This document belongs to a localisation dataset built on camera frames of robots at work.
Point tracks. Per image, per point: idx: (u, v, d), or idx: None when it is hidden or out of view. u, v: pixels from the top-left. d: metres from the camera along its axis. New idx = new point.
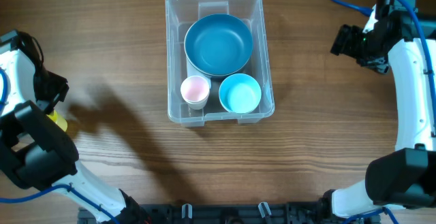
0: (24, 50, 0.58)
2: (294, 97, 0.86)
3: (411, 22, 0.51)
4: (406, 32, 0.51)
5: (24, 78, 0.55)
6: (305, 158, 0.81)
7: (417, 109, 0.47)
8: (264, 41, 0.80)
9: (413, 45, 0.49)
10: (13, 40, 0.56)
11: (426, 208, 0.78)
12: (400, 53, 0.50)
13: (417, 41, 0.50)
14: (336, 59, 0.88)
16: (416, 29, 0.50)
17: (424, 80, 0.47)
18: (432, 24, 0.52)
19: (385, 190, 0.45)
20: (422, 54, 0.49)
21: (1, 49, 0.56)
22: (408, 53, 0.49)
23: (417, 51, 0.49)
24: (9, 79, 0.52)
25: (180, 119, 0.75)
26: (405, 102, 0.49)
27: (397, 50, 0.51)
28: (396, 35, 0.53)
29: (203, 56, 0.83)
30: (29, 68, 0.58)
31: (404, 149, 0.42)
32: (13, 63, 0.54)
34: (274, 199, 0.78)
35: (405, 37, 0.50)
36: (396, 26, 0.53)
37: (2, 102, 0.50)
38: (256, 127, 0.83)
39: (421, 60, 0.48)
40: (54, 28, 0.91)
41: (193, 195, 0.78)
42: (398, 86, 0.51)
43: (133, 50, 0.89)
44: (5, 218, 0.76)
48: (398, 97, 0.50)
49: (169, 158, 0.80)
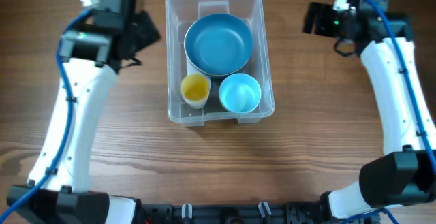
0: (112, 60, 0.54)
2: (294, 97, 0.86)
3: (379, 20, 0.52)
4: (375, 35, 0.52)
5: (89, 120, 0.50)
6: (306, 157, 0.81)
7: (397, 107, 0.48)
8: (264, 40, 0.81)
9: (383, 45, 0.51)
10: (99, 39, 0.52)
11: (428, 208, 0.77)
12: (373, 55, 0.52)
13: (388, 41, 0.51)
14: (336, 59, 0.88)
16: (385, 29, 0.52)
17: (400, 80, 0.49)
18: (400, 22, 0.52)
19: (380, 196, 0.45)
20: (394, 53, 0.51)
21: (95, 39, 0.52)
22: (379, 55, 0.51)
23: (389, 51, 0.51)
24: (73, 119, 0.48)
25: (179, 119, 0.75)
26: (386, 104, 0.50)
27: (368, 53, 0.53)
28: (366, 38, 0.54)
29: (203, 56, 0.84)
30: (107, 87, 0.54)
31: (392, 152, 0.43)
32: (87, 91, 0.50)
34: (274, 199, 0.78)
35: (376, 39, 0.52)
36: (364, 28, 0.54)
37: (51, 171, 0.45)
38: (255, 127, 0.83)
39: (394, 60, 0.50)
40: (54, 28, 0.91)
41: (193, 195, 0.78)
42: (377, 88, 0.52)
43: None
44: (5, 218, 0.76)
48: (379, 99, 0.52)
49: (168, 158, 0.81)
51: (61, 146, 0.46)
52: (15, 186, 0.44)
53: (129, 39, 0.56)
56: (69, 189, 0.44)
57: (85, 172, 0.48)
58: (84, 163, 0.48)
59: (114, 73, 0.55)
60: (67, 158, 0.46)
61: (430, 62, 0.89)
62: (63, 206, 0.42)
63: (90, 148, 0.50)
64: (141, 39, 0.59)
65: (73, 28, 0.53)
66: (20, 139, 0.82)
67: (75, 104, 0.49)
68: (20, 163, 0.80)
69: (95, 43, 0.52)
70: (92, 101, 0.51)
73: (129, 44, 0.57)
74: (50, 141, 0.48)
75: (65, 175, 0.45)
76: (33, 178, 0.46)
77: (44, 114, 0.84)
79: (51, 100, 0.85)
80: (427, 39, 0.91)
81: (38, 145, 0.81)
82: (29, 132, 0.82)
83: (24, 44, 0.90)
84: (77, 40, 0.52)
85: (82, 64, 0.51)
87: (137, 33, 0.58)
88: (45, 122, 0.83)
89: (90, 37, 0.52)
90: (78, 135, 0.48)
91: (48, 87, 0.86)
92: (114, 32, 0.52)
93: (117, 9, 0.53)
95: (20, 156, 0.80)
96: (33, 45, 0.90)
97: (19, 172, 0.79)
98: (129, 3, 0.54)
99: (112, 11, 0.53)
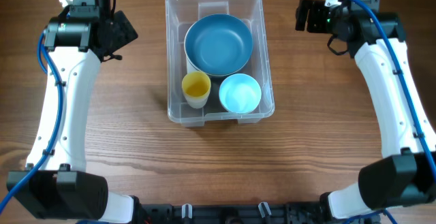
0: (94, 49, 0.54)
2: (294, 97, 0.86)
3: (370, 22, 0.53)
4: (368, 37, 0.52)
5: (81, 101, 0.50)
6: (306, 158, 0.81)
7: (392, 107, 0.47)
8: (264, 41, 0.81)
9: (377, 48, 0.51)
10: (81, 27, 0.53)
11: (428, 208, 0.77)
12: (367, 57, 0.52)
13: (381, 43, 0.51)
14: (336, 60, 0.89)
16: (377, 30, 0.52)
17: (394, 80, 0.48)
18: (392, 22, 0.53)
19: (381, 200, 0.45)
20: (387, 54, 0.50)
21: (76, 28, 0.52)
22: (374, 56, 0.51)
23: (382, 53, 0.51)
24: (65, 103, 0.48)
25: (180, 119, 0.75)
26: (383, 106, 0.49)
27: (360, 55, 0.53)
28: (358, 39, 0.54)
29: (203, 56, 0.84)
30: (95, 69, 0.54)
31: (391, 156, 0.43)
32: (75, 74, 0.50)
34: (274, 199, 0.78)
35: (369, 41, 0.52)
36: (356, 29, 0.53)
37: (47, 152, 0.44)
38: (255, 128, 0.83)
39: (388, 61, 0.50)
40: None
41: (193, 195, 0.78)
42: (372, 90, 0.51)
43: (133, 50, 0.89)
44: (6, 218, 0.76)
48: (375, 102, 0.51)
49: (168, 158, 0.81)
51: (56, 126, 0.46)
52: (13, 171, 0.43)
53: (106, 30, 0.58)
56: (67, 166, 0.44)
57: (82, 151, 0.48)
58: (80, 143, 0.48)
59: (97, 58, 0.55)
60: (63, 138, 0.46)
61: (428, 62, 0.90)
62: (63, 183, 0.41)
63: (83, 131, 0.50)
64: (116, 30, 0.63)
65: (53, 22, 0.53)
66: (21, 139, 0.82)
67: (65, 86, 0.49)
68: (20, 163, 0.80)
69: (78, 33, 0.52)
70: (82, 82, 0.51)
73: (107, 35, 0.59)
74: (43, 124, 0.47)
75: (63, 152, 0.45)
76: (30, 161, 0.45)
77: None
79: None
80: (426, 41, 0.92)
81: None
82: (30, 133, 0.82)
83: (24, 44, 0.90)
84: (58, 31, 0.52)
85: (67, 50, 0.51)
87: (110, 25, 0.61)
88: None
89: (70, 27, 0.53)
90: (71, 118, 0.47)
91: None
92: (95, 22, 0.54)
93: (92, 1, 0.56)
95: (20, 156, 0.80)
96: (33, 46, 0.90)
97: None
98: None
99: (88, 4, 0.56)
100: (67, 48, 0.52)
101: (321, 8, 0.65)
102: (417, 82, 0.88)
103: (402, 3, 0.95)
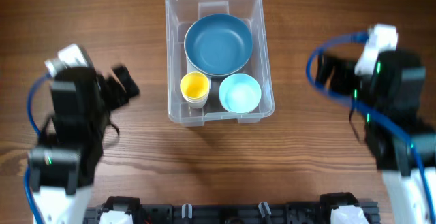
0: (80, 176, 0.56)
2: (294, 97, 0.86)
3: (407, 145, 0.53)
4: (404, 167, 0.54)
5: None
6: (306, 157, 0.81)
7: (415, 220, 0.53)
8: (264, 41, 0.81)
9: (411, 186, 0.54)
10: (61, 166, 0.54)
11: None
12: (398, 190, 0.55)
13: (415, 178, 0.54)
14: None
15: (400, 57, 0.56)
16: (412, 155, 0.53)
17: (422, 211, 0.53)
18: (430, 137, 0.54)
19: None
20: (422, 197, 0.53)
21: (60, 156, 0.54)
22: (408, 195, 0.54)
23: (417, 193, 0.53)
24: None
25: (180, 119, 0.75)
26: (403, 220, 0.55)
27: (389, 174, 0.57)
28: (390, 157, 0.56)
29: (203, 56, 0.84)
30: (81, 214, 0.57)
31: None
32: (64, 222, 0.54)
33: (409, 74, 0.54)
34: (274, 199, 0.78)
35: (403, 175, 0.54)
36: (389, 150, 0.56)
37: None
38: (256, 127, 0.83)
39: (421, 202, 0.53)
40: (54, 28, 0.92)
41: (193, 195, 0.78)
42: (394, 198, 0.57)
43: (133, 50, 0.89)
44: (5, 218, 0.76)
48: (396, 212, 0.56)
49: (168, 158, 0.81)
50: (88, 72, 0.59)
51: None
52: None
53: (97, 133, 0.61)
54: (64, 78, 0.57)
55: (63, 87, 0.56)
56: None
57: None
58: None
59: (87, 186, 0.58)
60: None
61: (428, 62, 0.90)
62: None
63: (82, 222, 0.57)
64: (107, 112, 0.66)
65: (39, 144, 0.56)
66: (21, 139, 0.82)
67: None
68: (20, 163, 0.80)
69: (65, 163, 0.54)
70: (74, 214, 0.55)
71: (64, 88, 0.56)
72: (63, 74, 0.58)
73: (99, 108, 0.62)
74: None
75: None
76: None
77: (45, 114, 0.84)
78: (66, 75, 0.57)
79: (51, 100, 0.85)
80: (426, 40, 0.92)
81: None
82: (30, 132, 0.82)
83: (24, 44, 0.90)
84: (44, 158, 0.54)
85: (52, 194, 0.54)
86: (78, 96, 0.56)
87: (102, 109, 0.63)
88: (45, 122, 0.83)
89: (55, 156, 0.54)
90: None
91: (48, 87, 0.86)
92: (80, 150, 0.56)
93: (78, 109, 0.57)
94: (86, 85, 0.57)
95: (20, 156, 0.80)
96: (33, 46, 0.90)
97: (19, 172, 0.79)
98: (86, 102, 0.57)
99: (75, 109, 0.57)
100: (52, 187, 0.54)
101: (349, 74, 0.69)
102: None
103: (401, 3, 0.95)
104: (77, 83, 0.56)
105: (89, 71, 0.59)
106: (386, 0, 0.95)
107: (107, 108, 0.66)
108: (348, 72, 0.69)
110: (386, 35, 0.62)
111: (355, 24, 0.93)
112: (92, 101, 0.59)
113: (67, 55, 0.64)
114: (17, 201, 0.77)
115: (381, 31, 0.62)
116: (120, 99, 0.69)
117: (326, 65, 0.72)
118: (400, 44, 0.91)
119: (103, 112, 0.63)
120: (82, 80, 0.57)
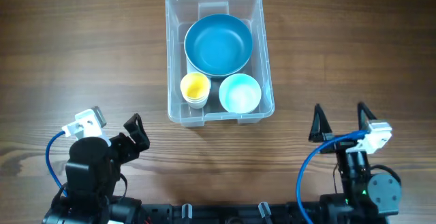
0: None
2: (294, 98, 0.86)
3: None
4: None
5: None
6: (305, 158, 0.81)
7: None
8: (264, 41, 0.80)
9: None
10: None
11: (427, 208, 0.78)
12: None
13: None
14: (335, 60, 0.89)
15: (386, 191, 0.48)
16: None
17: None
18: None
19: None
20: None
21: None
22: None
23: None
24: None
25: (180, 119, 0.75)
26: None
27: None
28: None
29: (203, 56, 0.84)
30: None
31: None
32: None
33: (383, 210, 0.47)
34: (274, 199, 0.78)
35: None
36: None
37: None
38: (256, 127, 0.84)
39: None
40: (55, 28, 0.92)
41: (193, 196, 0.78)
42: None
43: (133, 50, 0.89)
44: (5, 218, 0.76)
48: None
49: (168, 158, 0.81)
50: (99, 161, 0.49)
51: None
52: None
53: (111, 191, 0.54)
54: (78, 152, 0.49)
55: (75, 178, 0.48)
56: None
57: None
58: None
59: None
60: None
61: (428, 62, 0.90)
62: None
63: None
64: (118, 170, 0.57)
65: (54, 213, 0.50)
66: (20, 139, 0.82)
67: None
68: (20, 163, 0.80)
69: None
70: None
71: (73, 188, 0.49)
72: (78, 148, 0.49)
73: (112, 176, 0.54)
74: None
75: None
76: None
77: (45, 114, 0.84)
78: (80, 149, 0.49)
79: (51, 100, 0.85)
80: (426, 40, 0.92)
81: (38, 145, 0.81)
82: (29, 132, 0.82)
83: (24, 44, 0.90)
84: None
85: None
86: (88, 179, 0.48)
87: (112, 169, 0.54)
88: (45, 122, 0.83)
89: None
90: None
91: (48, 87, 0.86)
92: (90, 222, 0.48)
93: (90, 185, 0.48)
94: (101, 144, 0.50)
95: (20, 156, 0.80)
96: (33, 46, 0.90)
97: (19, 172, 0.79)
98: (101, 164, 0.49)
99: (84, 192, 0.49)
100: None
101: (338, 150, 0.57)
102: (419, 82, 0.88)
103: (402, 3, 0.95)
104: (89, 163, 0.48)
105: (101, 142, 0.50)
106: (386, 1, 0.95)
107: (118, 167, 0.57)
108: (338, 150, 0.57)
110: (381, 137, 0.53)
111: (355, 25, 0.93)
112: (103, 174, 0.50)
113: (84, 119, 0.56)
114: (16, 201, 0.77)
115: (370, 137, 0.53)
116: (129, 154, 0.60)
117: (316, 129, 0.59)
118: (400, 44, 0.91)
119: (114, 173, 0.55)
120: (96, 156, 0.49)
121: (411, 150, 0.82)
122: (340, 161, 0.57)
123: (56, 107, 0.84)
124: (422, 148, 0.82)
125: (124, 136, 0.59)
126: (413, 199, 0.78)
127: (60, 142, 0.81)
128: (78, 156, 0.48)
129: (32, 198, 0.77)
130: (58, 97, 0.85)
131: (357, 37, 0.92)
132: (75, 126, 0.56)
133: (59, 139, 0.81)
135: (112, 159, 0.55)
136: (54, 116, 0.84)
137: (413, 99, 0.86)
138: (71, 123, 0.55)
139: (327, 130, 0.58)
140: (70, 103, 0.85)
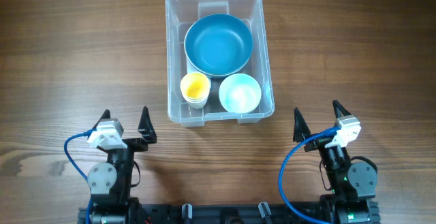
0: None
2: (294, 97, 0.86)
3: (349, 218, 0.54)
4: None
5: None
6: (306, 158, 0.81)
7: None
8: (264, 41, 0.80)
9: None
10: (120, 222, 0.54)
11: (428, 208, 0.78)
12: None
13: None
14: (335, 60, 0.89)
15: (364, 177, 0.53)
16: None
17: None
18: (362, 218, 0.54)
19: None
20: None
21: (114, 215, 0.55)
22: None
23: None
24: None
25: (180, 119, 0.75)
26: None
27: None
28: None
29: (204, 56, 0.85)
30: None
31: None
32: None
33: (362, 194, 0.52)
34: (274, 199, 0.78)
35: None
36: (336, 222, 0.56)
37: None
38: (256, 127, 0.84)
39: None
40: (54, 28, 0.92)
41: (193, 196, 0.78)
42: None
43: (133, 50, 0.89)
44: (6, 218, 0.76)
48: None
49: (169, 158, 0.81)
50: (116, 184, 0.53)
51: None
52: None
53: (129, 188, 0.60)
54: (94, 182, 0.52)
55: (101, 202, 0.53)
56: None
57: None
58: None
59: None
60: None
61: (429, 62, 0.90)
62: None
63: None
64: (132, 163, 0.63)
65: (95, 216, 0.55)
66: (20, 139, 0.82)
67: None
68: (20, 163, 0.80)
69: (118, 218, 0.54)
70: None
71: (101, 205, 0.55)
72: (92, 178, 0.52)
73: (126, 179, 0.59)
74: None
75: None
76: None
77: (45, 114, 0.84)
78: (95, 179, 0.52)
79: (51, 100, 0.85)
80: (426, 39, 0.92)
81: (38, 145, 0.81)
82: (29, 132, 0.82)
83: (24, 44, 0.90)
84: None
85: None
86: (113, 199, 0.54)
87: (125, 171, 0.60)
88: (45, 122, 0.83)
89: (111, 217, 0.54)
90: None
91: (48, 87, 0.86)
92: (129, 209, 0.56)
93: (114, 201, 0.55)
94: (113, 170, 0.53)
95: (19, 156, 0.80)
96: (33, 46, 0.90)
97: (19, 172, 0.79)
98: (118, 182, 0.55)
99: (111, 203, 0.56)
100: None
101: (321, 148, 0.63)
102: (419, 82, 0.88)
103: (402, 3, 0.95)
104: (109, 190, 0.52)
105: (112, 167, 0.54)
106: (386, 0, 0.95)
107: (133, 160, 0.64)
108: (319, 146, 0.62)
110: (350, 131, 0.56)
111: (355, 24, 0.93)
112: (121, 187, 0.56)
113: (107, 134, 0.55)
114: (16, 201, 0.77)
115: (342, 132, 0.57)
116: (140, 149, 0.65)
117: (298, 129, 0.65)
118: (400, 43, 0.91)
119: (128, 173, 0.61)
120: (112, 182, 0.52)
121: (411, 150, 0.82)
122: (323, 154, 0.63)
123: (56, 107, 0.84)
124: (422, 148, 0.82)
125: (139, 140, 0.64)
126: (413, 199, 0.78)
127: (60, 142, 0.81)
128: (97, 187, 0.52)
129: (32, 198, 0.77)
130: (58, 97, 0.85)
131: (357, 37, 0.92)
132: (99, 138, 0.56)
133: (59, 139, 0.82)
135: (126, 161, 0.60)
136: (54, 117, 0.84)
137: (413, 99, 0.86)
138: (95, 137, 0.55)
139: (306, 131, 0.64)
140: (70, 103, 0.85)
